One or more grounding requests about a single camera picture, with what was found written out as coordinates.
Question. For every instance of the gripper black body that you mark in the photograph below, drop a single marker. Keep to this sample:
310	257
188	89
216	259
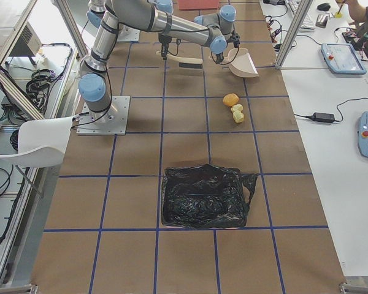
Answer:
164	42
218	57

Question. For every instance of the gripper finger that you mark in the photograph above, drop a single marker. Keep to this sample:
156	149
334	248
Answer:
166	51
163	51

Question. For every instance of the beige plastic dustpan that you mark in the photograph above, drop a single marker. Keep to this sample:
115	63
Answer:
240	63

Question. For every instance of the beige brush black bristles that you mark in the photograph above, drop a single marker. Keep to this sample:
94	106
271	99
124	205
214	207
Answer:
184	62

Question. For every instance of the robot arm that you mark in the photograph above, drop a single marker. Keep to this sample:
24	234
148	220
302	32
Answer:
221	31
146	16

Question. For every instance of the pink plastic bin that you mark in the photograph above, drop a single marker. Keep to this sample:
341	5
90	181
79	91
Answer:
198	4

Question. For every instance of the black trash bag bin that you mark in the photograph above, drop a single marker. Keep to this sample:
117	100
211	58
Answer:
206	196

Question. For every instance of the orange crumpled paper ball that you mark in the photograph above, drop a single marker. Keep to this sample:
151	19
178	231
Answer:
230	99

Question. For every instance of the white keyboard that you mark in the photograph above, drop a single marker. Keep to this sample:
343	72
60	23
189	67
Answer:
299	11

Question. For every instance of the black power adapter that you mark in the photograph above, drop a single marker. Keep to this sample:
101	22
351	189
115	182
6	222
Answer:
323	117

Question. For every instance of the upper blue teach pendant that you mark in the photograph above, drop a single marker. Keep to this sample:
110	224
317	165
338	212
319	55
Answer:
342	59

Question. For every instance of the person at desk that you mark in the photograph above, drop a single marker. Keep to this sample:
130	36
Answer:
365	27

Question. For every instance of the white plastic chair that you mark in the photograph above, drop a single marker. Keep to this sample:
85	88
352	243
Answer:
41	143

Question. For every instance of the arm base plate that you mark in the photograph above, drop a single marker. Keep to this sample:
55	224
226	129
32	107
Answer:
113	122

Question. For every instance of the aluminium frame post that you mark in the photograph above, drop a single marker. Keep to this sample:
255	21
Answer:
286	45

